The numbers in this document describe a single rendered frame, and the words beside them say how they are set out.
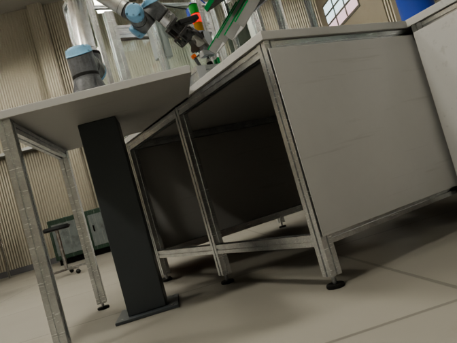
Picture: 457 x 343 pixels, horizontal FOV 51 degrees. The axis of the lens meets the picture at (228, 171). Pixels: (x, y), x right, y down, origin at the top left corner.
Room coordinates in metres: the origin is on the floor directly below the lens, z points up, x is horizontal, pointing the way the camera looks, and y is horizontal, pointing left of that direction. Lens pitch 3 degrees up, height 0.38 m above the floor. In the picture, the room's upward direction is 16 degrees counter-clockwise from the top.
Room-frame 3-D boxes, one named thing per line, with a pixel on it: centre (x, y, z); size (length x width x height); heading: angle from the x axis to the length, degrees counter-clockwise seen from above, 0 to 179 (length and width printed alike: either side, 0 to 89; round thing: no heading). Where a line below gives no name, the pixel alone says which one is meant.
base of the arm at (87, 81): (2.05, 0.49, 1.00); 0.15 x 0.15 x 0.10
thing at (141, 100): (2.06, 0.43, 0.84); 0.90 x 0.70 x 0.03; 7
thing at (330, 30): (2.52, -0.44, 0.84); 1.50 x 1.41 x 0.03; 31
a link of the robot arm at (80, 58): (2.06, 0.49, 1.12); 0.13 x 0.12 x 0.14; 0
